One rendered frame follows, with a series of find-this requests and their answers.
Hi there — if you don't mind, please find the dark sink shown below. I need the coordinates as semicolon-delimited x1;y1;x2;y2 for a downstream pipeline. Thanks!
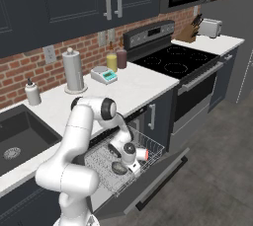
0;104;63;177

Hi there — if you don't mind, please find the dark grey bowl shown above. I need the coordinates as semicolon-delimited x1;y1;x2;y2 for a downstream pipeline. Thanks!
111;160;128;176

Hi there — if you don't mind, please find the black stove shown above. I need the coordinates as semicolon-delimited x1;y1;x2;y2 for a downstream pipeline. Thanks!
123;20;225;154

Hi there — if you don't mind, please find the dark red bottle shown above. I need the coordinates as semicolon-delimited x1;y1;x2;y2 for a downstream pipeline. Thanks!
116;38;128;70

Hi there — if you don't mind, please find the wire dishwasher rack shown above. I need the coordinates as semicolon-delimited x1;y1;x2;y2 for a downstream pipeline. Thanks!
83;124;166;198

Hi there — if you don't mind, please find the yellow bottle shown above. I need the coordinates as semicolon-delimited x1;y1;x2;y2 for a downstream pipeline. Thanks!
106;41;119;73

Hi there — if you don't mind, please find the grey wall outlet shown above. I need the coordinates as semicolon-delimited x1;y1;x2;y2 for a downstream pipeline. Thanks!
97;31;108;47
107;28;117;43
42;44;57;65

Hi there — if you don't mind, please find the white kitchen scale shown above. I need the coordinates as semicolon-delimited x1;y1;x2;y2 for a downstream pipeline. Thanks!
90;65;119;86

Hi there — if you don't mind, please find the black dishwasher door handle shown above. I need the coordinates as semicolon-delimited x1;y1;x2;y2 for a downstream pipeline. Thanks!
135;155;189;212

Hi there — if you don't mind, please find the paper towel roll on holder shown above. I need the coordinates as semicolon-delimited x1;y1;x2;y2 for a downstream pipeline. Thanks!
61;46;89;96

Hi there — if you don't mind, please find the white soap dispenser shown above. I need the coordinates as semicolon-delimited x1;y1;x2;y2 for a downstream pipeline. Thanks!
24;77;42;107

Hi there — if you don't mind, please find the grey dishwasher door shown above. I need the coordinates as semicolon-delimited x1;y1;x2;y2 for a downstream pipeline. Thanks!
92;147;191;221

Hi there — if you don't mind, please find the wooden knife block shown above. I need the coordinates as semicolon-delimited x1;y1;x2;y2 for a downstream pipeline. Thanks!
174;13;205;43

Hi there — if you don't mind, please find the dark lower cupboard run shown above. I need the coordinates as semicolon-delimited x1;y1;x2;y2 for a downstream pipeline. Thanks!
208;46;240;113

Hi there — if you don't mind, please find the dark cupboard door under sink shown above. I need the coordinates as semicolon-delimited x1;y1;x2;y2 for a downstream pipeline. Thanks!
0;177;63;226

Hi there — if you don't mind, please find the white cup with red inside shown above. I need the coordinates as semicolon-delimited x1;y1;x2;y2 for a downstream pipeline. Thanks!
135;148;150;162

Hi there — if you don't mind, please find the white toaster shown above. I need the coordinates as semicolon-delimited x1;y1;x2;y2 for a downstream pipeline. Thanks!
197;18;223;39

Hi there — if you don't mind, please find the silver lower cupboard handle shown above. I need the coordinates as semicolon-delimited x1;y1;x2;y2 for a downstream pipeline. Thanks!
147;104;156;131

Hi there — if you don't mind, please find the silver oven door handle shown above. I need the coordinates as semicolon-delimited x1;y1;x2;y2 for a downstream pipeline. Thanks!
177;61;225;93

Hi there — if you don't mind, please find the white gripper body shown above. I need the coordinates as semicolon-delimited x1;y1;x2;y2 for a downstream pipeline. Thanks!
127;162;142;176

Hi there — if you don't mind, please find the dark lower cupboard door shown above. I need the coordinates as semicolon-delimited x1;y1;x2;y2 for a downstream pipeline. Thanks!
144;88;175;153

